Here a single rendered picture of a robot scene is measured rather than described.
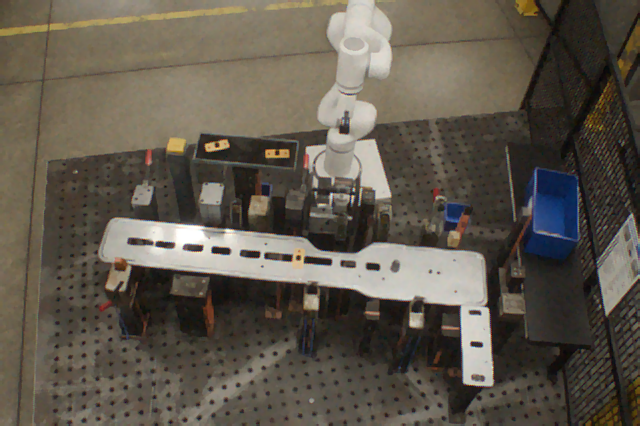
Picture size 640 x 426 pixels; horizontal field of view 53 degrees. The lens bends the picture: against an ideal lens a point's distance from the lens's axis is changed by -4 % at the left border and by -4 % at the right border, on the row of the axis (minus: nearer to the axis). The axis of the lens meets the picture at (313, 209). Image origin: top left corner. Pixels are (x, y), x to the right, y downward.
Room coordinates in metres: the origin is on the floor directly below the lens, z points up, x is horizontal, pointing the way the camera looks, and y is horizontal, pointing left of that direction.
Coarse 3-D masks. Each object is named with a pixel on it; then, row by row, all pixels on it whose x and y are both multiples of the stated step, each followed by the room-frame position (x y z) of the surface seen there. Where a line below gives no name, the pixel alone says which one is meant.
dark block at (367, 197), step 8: (368, 192) 1.49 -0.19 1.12; (360, 200) 1.48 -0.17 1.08; (368, 200) 1.45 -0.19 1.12; (360, 208) 1.44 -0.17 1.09; (368, 208) 1.44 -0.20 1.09; (360, 216) 1.44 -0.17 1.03; (368, 216) 1.44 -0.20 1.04; (360, 224) 1.44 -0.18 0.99; (368, 224) 1.44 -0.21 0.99; (360, 232) 1.44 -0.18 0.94; (368, 232) 1.44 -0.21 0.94; (360, 240) 1.44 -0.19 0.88; (360, 248) 1.44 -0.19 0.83
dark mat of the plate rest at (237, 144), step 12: (204, 144) 1.62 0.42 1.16; (240, 144) 1.63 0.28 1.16; (252, 144) 1.64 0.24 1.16; (264, 144) 1.64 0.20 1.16; (276, 144) 1.65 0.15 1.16; (288, 144) 1.65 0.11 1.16; (204, 156) 1.56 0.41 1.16; (216, 156) 1.57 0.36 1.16; (228, 156) 1.57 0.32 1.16; (240, 156) 1.57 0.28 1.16; (252, 156) 1.58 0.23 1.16; (264, 156) 1.58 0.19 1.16
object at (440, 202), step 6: (438, 198) 1.41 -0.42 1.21; (444, 198) 1.41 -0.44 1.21; (438, 204) 1.40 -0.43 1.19; (444, 204) 1.40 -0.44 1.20; (432, 210) 1.40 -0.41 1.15; (438, 210) 1.40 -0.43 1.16; (432, 216) 1.39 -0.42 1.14; (438, 216) 1.40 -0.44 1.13; (432, 222) 1.39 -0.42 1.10; (438, 222) 1.39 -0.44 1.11; (438, 228) 1.38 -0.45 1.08
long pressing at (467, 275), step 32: (128, 224) 1.35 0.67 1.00; (160, 224) 1.36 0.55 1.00; (128, 256) 1.21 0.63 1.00; (160, 256) 1.22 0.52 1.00; (192, 256) 1.23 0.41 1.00; (224, 256) 1.25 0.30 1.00; (320, 256) 1.28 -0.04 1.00; (352, 256) 1.29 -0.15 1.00; (384, 256) 1.30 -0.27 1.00; (416, 256) 1.31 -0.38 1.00; (448, 256) 1.32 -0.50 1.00; (480, 256) 1.33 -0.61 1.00; (352, 288) 1.16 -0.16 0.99; (384, 288) 1.17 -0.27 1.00; (416, 288) 1.18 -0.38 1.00; (448, 288) 1.19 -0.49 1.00; (480, 288) 1.20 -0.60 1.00
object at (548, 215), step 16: (544, 176) 1.63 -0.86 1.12; (560, 176) 1.62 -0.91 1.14; (576, 176) 1.61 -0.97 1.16; (528, 192) 1.59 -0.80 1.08; (544, 192) 1.62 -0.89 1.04; (560, 192) 1.62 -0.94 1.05; (576, 192) 1.54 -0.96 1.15; (544, 208) 1.55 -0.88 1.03; (560, 208) 1.55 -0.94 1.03; (576, 208) 1.47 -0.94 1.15; (544, 224) 1.47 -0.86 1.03; (560, 224) 1.48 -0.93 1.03; (576, 224) 1.40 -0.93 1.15; (528, 240) 1.35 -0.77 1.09; (544, 240) 1.34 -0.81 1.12; (560, 240) 1.33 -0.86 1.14; (576, 240) 1.32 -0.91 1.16; (560, 256) 1.32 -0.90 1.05
